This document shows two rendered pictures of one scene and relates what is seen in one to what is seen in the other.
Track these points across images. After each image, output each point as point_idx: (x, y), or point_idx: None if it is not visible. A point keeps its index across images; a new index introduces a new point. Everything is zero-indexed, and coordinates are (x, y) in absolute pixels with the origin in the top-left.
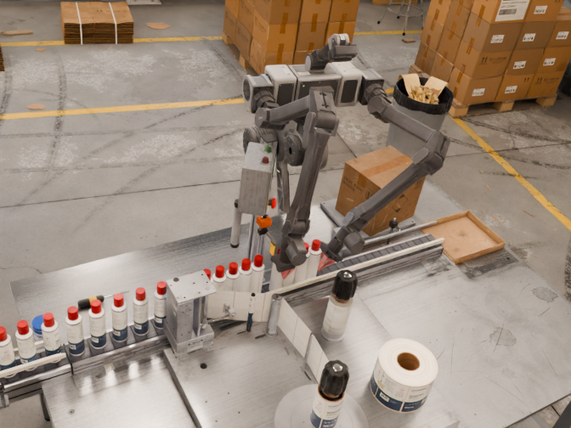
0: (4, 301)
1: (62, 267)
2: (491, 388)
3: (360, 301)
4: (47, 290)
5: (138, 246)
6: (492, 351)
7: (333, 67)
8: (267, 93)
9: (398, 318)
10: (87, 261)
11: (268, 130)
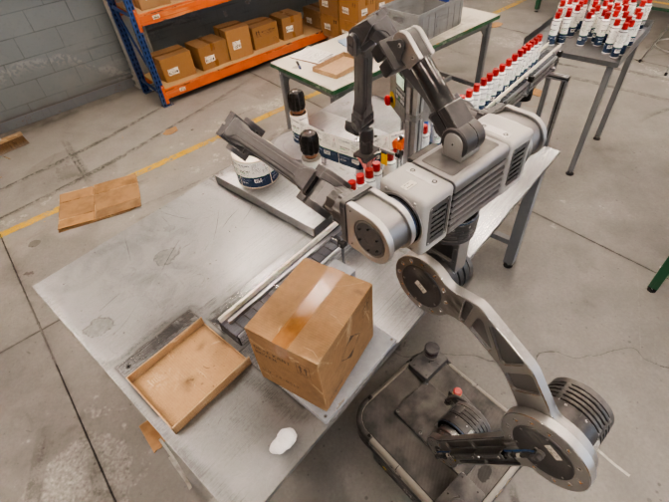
0: (652, 325)
1: (665, 385)
2: (187, 213)
3: (301, 220)
4: (532, 155)
5: (643, 465)
6: (179, 239)
7: (438, 172)
8: (482, 111)
9: (265, 236)
10: (657, 406)
11: (564, 405)
